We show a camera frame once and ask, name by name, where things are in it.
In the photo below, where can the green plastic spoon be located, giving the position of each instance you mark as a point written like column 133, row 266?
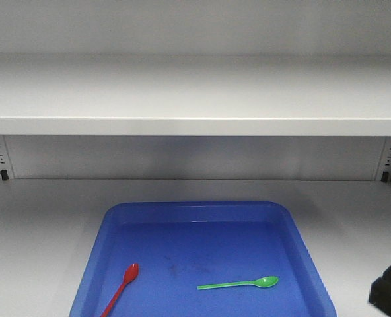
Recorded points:
column 263, row 282

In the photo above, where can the red plastic spoon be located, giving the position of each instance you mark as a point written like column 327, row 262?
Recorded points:
column 130, row 275

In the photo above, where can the blue plastic tray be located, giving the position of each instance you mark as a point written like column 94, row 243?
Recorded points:
column 182, row 245

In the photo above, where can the white cabinet with shelves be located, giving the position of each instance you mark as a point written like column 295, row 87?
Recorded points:
column 103, row 102

